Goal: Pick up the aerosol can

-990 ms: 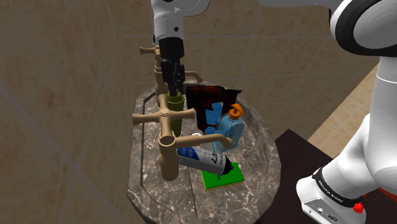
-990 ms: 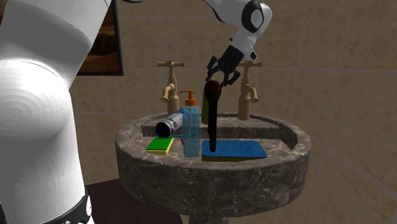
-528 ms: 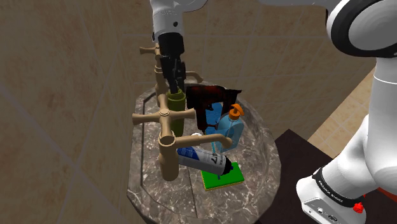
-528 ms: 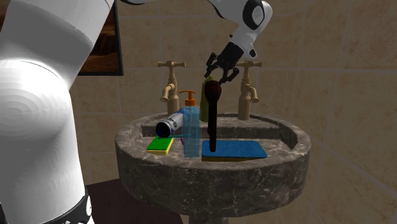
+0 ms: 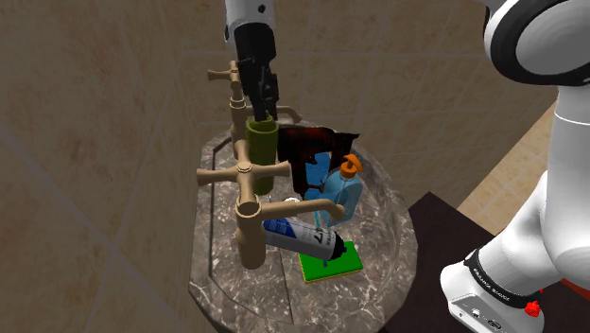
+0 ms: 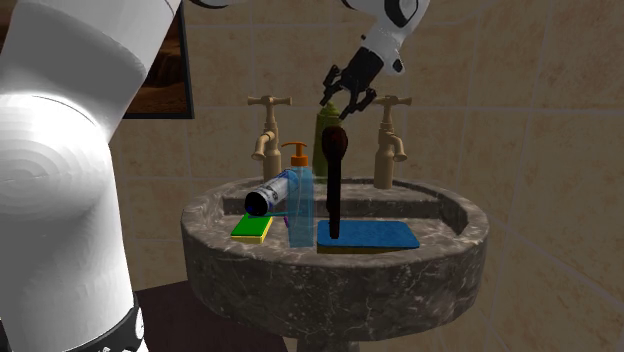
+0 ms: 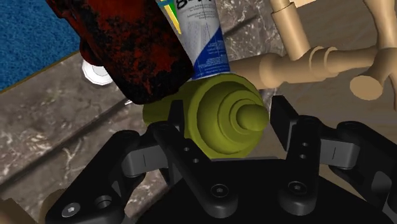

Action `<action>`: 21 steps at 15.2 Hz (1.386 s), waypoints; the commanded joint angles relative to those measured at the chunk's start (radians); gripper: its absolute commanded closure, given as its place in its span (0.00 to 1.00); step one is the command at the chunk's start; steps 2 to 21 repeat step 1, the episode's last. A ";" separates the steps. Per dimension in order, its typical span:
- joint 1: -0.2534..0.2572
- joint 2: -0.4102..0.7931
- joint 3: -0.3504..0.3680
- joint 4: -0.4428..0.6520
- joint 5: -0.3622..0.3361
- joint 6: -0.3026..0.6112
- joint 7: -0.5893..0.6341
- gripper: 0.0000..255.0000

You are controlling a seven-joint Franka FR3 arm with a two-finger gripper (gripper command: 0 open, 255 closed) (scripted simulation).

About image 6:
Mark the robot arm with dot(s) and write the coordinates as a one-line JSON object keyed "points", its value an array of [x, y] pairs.
{"points": [[53, 185]]}

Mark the clear blue soap dispenser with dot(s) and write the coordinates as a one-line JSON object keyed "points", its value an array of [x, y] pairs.
{"points": [[301, 214]]}

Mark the dark framed wall picture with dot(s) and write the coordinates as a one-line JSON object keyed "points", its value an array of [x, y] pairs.
{"points": [[168, 83]]}

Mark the blue and yellow sponge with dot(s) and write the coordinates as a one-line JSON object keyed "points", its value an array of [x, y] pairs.
{"points": [[375, 234]]}

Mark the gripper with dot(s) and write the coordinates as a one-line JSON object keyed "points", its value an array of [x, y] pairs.
{"points": [[363, 70]]}

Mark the green and yellow sponge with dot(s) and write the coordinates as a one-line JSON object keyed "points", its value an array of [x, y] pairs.
{"points": [[251, 228]]}

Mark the dark brown wooden spoon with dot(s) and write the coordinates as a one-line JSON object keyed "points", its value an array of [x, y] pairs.
{"points": [[334, 185]]}

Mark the green bottle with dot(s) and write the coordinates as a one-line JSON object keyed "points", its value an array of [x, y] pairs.
{"points": [[320, 141]]}

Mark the teal thin stick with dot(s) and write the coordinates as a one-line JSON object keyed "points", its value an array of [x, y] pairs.
{"points": [[273, 213]]}

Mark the dark marble wash basin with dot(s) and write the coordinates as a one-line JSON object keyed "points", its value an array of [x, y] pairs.
{"points": [[336, 287]]}

